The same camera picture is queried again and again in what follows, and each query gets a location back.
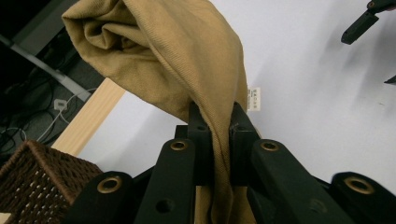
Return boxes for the tan pants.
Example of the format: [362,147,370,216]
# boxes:
[61,0,262,224]

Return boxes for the bundle of black cables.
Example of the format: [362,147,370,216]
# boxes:
[0,62,60,155]

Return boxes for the white desk with metal legs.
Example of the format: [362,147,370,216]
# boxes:
[0,0,92,102]

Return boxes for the white cable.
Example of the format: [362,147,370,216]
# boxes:
[36,88,98,143]

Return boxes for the white table mat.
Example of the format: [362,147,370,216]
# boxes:
[78,0,396,224]

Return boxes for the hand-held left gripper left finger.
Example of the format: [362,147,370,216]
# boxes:
[174,101,216,188]

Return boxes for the wooden table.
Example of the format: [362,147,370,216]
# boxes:
[0,77,127,224]

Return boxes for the white power adapter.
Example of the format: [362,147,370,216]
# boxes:
[53,98,68,112]

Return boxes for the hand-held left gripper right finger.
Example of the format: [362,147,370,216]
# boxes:
[228,102,262,188]

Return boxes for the brown woven basket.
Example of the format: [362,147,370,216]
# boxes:
[0,139,104,224]

